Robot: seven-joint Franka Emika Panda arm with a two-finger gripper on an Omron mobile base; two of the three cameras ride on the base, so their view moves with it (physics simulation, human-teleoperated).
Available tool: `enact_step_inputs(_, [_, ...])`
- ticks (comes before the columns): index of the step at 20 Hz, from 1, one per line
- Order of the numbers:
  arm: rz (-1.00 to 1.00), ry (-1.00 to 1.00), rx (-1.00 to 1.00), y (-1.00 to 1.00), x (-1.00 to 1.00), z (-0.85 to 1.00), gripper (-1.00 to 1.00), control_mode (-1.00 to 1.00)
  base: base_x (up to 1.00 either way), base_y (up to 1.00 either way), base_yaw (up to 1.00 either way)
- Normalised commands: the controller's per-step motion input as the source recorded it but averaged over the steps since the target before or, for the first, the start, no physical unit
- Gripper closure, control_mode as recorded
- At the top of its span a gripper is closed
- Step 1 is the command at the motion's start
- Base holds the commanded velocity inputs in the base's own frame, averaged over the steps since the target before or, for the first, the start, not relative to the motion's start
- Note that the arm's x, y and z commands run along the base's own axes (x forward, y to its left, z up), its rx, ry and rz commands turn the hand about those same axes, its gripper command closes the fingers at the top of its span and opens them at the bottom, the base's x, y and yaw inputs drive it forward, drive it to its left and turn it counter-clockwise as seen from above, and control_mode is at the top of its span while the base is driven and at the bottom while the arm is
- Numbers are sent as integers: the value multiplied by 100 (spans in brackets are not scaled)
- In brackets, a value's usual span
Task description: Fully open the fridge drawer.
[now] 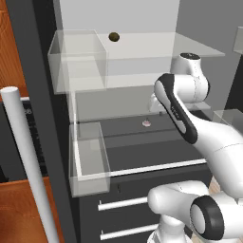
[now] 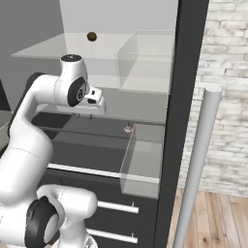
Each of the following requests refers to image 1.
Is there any black oven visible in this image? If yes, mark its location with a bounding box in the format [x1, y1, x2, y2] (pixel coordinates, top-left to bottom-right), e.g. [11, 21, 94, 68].
[0, 96, 49, 184]

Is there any white cylindrical fridge door handle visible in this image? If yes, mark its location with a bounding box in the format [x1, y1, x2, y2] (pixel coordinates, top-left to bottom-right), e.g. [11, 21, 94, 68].
[0, 85, 61, 243]

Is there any brown wooden cupboard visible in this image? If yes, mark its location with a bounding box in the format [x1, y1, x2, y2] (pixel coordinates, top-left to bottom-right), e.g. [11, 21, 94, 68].
[0, 176, 65, 243]
[0, 0, 30, 103]

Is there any dark grey fridge door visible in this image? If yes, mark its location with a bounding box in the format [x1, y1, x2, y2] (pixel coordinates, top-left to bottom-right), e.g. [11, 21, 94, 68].
[5, 0, 79, 243]

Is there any dark grey fridge drawer front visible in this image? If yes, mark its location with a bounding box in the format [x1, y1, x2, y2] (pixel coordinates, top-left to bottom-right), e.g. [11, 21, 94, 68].
[78, 162, 214, 219]
[79, 212, 160, 243]

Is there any white drawer handle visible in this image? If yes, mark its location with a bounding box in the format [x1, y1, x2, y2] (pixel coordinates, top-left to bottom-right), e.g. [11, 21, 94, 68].
[97, 196, 149, 212]
[100, 223, 159, 241]

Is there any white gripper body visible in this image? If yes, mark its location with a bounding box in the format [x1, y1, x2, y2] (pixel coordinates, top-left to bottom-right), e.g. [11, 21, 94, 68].
[147, 92, 167, 114]

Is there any large clear door bin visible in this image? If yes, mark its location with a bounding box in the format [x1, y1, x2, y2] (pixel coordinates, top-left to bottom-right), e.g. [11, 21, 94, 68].
[47, 29, 110, 95]

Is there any grey fridge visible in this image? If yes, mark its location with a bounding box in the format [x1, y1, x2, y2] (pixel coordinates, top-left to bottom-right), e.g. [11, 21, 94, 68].
[52, 0, 243, 243]

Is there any glass fridge shelf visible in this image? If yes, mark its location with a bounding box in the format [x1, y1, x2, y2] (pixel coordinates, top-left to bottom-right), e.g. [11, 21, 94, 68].
[94, 31, 226, 61]
[75, 71, 213, 125]

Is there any brown round fruit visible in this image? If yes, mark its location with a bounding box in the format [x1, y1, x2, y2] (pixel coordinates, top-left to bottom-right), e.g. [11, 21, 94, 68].
[108, 31, 121, 43]

